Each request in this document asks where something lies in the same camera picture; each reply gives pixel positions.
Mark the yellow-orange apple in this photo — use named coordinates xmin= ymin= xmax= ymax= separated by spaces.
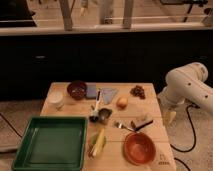
xmin=116 ymin=97 xmax=128 ymax=109

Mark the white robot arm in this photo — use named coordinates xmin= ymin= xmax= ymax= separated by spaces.
xmin=157 ymin=62 xmax=213 ymax=125

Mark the green plastic tray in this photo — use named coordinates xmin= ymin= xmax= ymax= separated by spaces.
xmin=12 ymin=116 xmax=87 ymax=171

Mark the black and white block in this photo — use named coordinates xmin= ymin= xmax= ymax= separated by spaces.
xmin=131 ymin=115 xmax=153 ymax=131

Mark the dark grape bunch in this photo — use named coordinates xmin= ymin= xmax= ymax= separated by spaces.
xmin=130 ymin=85 xmax=145 ymax=99

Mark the orange plastic bowl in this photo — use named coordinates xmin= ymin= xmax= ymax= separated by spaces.
xmin=123 ymin=133 xmax=156 ymax=166

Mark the light blue cloth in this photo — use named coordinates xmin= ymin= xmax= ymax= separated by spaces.
xmin=101 ymin=88 xmax=118 ymax=105

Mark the small metal cup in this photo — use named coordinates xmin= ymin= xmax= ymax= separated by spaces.
xmin=98 ymin=108 xmax=112 ymax=121

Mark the yellow green corn cob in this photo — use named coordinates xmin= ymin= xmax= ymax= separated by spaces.
xmin=89 ymin=128 xmax=106 ymax=157

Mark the dark red bowl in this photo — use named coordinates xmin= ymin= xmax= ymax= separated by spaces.
xmin=67 ymin=80 xmax=87 ymax=100

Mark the white cup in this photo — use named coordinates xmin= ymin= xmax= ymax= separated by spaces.
xmin=47 ymin=91 xmax=64 ymax=108

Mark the black cable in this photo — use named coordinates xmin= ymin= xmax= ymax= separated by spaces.
xmin=170 ymin=104 xmax=198 ymax=154

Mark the white handled brush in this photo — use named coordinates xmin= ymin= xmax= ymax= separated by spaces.
xmin=89 ymin=91 xmax=101 ymax=122

